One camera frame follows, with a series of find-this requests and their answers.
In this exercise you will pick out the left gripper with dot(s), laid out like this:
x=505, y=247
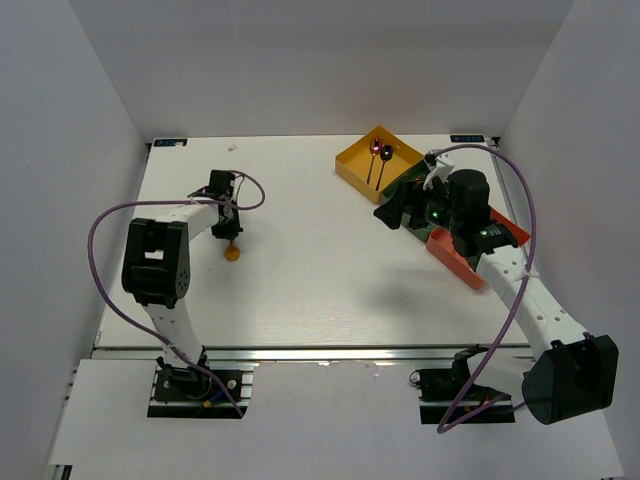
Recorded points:
x=230, y=232

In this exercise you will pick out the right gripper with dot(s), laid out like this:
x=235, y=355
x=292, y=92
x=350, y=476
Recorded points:
x=390, y=213

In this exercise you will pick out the wooden yellow spoon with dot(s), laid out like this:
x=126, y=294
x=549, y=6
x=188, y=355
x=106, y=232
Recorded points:
x=232, y=252

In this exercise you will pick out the black spoon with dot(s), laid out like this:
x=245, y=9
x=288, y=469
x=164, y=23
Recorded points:
x=386, y=153

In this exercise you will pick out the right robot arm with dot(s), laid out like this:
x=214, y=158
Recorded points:
x=573, y=371

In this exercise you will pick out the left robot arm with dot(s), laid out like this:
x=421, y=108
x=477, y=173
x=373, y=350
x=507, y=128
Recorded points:
x=157, y=266

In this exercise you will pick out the green square tray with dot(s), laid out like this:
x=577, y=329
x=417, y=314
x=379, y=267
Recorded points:
x=419, y=172

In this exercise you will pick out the red square tray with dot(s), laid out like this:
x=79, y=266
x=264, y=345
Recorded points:
x=440, y=245

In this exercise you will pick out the yellow square tray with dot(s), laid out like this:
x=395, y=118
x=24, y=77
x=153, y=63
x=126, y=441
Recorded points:
x=375, y=161

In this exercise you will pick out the right corner label sticker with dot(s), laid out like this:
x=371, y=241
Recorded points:
x=467, y=138

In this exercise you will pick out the corner label sticker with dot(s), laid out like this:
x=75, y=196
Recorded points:
x=170, y=142
x=467, y=138

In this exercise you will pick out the left corner label sticker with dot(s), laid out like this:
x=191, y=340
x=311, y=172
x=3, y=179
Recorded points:
x=170, y=142

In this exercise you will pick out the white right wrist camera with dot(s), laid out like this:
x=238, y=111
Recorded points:
x=439, y=166

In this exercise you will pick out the aluminium table edge rail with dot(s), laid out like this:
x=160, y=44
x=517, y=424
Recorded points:
x=320, y=354

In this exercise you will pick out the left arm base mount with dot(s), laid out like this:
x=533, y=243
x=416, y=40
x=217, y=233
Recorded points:
x=184, y=393

